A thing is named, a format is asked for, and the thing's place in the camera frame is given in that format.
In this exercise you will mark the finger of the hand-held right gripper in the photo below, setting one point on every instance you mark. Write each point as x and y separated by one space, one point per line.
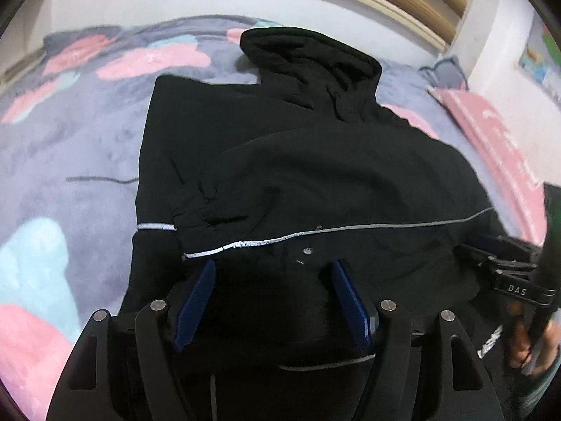
486 254

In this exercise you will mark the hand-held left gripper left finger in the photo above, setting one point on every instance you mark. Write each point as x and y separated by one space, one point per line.
196 305

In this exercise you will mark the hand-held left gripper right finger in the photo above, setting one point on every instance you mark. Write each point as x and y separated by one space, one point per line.
350 309

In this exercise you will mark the black hooded jacket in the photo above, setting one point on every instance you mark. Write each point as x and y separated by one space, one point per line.
315 175

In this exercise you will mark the person's right forearm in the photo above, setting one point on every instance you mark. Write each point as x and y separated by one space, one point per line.
545 392

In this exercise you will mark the person's right hand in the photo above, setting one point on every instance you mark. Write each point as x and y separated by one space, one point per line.
521 342

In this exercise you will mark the pink pillow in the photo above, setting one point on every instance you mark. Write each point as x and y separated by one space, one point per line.
491 140

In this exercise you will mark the grey blue pillow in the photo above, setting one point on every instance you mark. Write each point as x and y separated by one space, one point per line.
445 72

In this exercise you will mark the grey blanket with pink patches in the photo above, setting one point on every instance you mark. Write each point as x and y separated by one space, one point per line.
74 149

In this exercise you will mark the colourful wall poster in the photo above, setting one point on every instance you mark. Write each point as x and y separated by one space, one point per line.
541 59

